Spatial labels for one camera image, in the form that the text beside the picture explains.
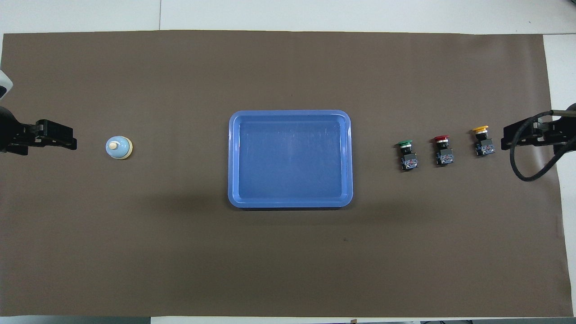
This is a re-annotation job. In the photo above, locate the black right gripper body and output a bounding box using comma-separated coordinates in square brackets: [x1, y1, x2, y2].
[533, 103, 576, 148]

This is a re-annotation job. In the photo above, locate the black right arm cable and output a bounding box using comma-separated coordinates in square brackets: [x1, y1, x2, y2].
[509, 110, 576, 182]

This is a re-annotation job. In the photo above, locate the yellow push button switch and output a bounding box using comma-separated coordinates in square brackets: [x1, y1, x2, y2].
[472, 126, 496, 158]

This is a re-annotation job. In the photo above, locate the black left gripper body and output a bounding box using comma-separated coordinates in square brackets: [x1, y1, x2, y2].
[0, 106, 39, 153]

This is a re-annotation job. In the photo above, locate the brown table mat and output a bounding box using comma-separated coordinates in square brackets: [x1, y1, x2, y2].
[0, 30, 568, 318]

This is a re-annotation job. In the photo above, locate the red push button switch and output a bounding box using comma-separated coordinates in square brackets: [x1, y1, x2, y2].
[431, 135, 455, 167]

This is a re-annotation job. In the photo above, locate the blue plastic tray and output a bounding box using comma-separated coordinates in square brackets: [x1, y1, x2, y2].
[228, 110, 354, 209]

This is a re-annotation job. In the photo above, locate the green push button switch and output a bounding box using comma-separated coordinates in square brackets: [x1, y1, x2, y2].
[397, 140, 419, 172]

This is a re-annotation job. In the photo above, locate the light blue call bell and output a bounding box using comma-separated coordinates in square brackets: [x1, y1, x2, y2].
[105, 135, 134, 160]

